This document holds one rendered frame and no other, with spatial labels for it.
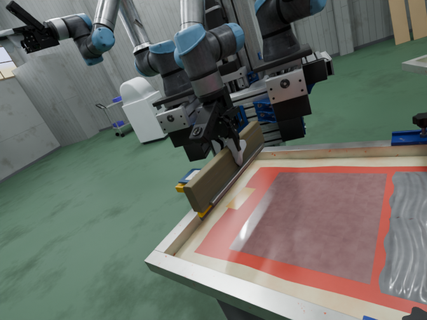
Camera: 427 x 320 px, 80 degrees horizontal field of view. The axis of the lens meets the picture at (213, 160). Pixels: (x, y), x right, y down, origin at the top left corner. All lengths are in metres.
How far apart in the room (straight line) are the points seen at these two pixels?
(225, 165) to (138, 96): 4.89
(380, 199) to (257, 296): 0.37
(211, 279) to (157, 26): 8.18
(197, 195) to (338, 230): 0.32
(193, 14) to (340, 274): 0.72
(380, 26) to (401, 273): 7.54
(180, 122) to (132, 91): 4.42
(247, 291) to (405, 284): 0.26
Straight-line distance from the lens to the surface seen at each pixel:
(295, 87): 1.00
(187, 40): 0.62
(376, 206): 0.69
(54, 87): 10.46
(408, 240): 0.61
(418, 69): 1.54
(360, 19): 7.82
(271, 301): 0.51
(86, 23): 1.27
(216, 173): 0.63
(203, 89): 0.63
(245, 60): 1.33
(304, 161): 0.91
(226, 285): 0.55
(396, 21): 7.23
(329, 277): 0.56
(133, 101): 5.60
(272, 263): 0.60
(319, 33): 7.70
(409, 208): 0.68
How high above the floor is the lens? 1.40
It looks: 23 degrees down
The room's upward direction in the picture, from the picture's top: 22 degrees counter-clockwise
